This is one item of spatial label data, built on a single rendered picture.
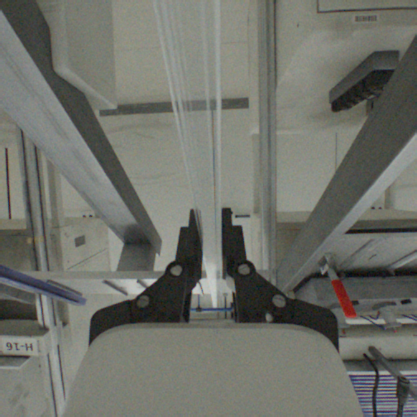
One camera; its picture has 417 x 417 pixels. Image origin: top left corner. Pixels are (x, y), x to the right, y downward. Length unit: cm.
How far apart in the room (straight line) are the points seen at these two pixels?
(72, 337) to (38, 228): 48
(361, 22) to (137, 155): 196
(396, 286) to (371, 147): 39
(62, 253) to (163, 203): 132
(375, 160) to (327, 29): 28
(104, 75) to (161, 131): 197
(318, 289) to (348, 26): 49
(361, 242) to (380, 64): 35
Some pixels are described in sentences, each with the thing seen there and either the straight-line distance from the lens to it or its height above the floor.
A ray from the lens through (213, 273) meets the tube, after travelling 18.
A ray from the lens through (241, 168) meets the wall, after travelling 203.
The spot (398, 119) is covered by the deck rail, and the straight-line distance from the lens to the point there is 26.
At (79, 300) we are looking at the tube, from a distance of 39.
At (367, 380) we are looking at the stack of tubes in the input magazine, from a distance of 83.
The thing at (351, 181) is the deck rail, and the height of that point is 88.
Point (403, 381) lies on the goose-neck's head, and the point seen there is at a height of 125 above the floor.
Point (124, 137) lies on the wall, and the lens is 228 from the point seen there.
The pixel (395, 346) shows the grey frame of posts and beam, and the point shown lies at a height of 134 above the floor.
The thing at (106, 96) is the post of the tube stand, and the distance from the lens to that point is 19.
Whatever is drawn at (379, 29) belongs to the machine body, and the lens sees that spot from 53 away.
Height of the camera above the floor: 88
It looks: 5 degrees up
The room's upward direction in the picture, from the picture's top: 178 degrees clockwise
